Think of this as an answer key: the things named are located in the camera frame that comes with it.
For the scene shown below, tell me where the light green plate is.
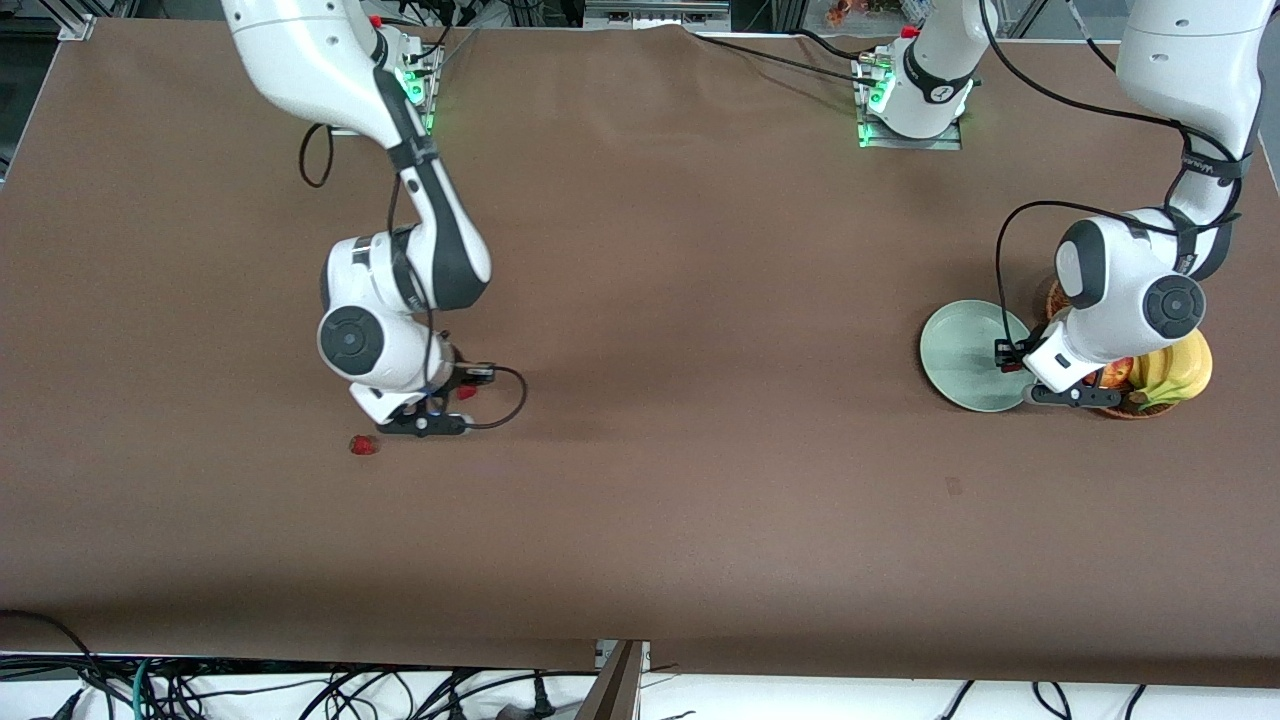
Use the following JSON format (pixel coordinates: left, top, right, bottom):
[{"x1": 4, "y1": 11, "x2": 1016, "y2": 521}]
[{"x1": 919, "y1": 299, "x2": 1041, "y2": 413}]

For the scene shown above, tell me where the brown wicker basket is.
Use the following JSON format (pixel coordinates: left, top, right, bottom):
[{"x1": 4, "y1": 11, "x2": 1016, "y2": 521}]
[{"x1": 1046, "y1": 278, "x2": 1186, "y2": 421}]

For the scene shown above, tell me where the yellow banana bunch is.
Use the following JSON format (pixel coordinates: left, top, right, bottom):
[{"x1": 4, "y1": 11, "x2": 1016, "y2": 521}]
[{"x1": 1128, "y1": 330, "x2": 1214, "y2": 411}]

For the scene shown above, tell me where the brown table cover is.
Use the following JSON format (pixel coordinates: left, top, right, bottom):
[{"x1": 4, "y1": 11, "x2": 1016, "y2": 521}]
[{"x1": 0, "y1": 18, "x2": 1280, "y2": 691}]

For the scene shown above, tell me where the grey metal device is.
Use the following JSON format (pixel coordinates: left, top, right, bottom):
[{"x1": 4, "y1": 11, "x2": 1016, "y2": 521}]
[{"x1": 583, "y1": 0, "x2": 731, "y2": 31}]

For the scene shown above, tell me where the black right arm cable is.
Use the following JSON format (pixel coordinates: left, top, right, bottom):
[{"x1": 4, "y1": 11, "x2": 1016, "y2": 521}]
[{"x1": 298, "y1": 122, "x2": 529, "y2": 431}]

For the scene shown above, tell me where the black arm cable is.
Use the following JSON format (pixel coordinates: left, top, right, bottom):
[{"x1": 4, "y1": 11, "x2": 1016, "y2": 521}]
[
  {"x1": 975, "y1": 0, "x2": 1246, "y2": 351},
  {"x1": 298, "y1": 122, "x2": 529, "y2": 431}
]

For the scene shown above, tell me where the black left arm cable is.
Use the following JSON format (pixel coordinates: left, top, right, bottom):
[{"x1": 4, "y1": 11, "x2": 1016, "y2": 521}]
[{"x1": 975, "y1": 0, "x2": 1246, "y2": 351}]

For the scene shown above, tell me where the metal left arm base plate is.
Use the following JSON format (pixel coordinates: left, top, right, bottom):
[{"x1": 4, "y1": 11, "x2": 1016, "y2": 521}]
[{"x1": 857, "y1": 55, "x2": 964, "y2": 152}]

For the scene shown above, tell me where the dark table frame beam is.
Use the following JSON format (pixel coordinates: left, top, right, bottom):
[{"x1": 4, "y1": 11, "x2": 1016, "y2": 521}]
[{"x1": 578, "y1": 640, "x2": 651, "y2": 720}]

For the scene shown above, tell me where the long black tabletop cable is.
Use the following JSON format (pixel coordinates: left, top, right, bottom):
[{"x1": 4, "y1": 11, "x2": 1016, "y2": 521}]
[{"x1": 683, "y1": 26, "x2": 883, "y2": 87}]

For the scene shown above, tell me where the thick black cable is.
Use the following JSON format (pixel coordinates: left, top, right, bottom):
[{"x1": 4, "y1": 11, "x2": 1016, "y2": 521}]
[{"x1": 0, "y1": 608, "x2": 116, "y2": 720}]

